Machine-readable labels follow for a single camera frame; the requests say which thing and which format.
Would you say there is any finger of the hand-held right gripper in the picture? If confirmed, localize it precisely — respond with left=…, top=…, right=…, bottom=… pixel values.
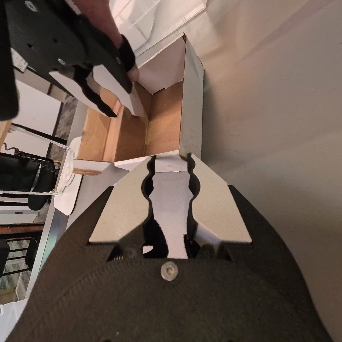
left=87, top=64, right=133, bottom=100
left=49, top=68, right=117, bottom=118

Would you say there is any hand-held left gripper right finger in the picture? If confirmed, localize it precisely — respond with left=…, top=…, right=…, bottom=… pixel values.
left=186, top=152, right=253, bottom=255

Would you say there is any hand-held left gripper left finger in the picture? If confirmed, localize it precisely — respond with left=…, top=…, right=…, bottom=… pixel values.
left=88, top=156, right=157, bottom=255

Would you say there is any white cardboard box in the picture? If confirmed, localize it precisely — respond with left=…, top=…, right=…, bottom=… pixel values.
left=73, top=33, right=205, bottom=177

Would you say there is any person's right hand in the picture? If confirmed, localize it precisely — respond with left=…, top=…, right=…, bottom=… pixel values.
left=72, top=0, right=141, bottom=81

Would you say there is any white panel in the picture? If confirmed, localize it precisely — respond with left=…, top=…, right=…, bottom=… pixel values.
left=5, top=80, right=62, bottom=157

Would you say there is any black office chair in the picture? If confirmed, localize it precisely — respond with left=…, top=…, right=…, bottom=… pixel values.
left=0, top=155, right=58, bottom=211

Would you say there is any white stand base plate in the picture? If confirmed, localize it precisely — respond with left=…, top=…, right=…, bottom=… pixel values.
left=53, top=136, right=84, bottom=216

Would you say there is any round white mount disc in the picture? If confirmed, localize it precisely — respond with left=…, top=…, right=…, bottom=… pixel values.
left=61, top=158, right=76, bottom=193

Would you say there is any black coiled cable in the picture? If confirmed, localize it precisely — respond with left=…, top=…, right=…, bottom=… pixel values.
left=3, top=143, right=58, bottom=173

